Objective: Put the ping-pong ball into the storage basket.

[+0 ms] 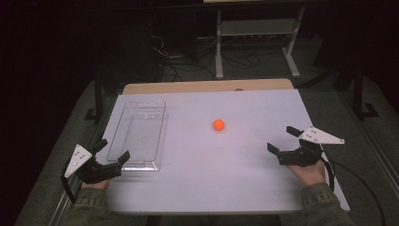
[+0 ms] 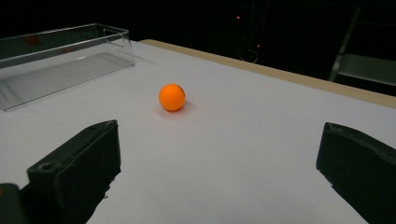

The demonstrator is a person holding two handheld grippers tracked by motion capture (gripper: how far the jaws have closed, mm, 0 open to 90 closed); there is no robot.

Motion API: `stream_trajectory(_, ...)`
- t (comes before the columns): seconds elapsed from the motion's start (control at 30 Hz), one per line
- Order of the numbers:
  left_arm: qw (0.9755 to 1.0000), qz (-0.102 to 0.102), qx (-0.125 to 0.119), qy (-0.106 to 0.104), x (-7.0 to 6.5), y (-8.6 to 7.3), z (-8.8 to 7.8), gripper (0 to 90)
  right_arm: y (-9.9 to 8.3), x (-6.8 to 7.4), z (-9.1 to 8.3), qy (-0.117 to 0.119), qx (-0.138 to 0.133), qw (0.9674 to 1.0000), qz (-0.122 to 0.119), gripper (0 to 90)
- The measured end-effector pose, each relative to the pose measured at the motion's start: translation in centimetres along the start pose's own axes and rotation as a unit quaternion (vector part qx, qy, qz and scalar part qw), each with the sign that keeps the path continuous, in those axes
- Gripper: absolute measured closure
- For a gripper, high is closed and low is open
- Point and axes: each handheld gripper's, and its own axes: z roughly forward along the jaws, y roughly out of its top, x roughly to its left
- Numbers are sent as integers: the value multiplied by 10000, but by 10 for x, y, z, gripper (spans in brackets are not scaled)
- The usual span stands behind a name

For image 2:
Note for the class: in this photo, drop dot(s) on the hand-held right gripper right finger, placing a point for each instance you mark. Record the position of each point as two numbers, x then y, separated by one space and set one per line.
361 168

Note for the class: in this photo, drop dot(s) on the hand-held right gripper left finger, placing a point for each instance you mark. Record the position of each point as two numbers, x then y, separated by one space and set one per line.
77 174

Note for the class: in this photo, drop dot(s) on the clear plastic box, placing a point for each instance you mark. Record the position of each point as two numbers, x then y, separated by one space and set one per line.
62 74

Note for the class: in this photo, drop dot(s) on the orange ping-pong ball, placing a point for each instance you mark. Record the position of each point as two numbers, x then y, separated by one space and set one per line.
172 97

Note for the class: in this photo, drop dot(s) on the white metal desk frame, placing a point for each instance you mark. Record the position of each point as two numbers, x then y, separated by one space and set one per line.
364 67

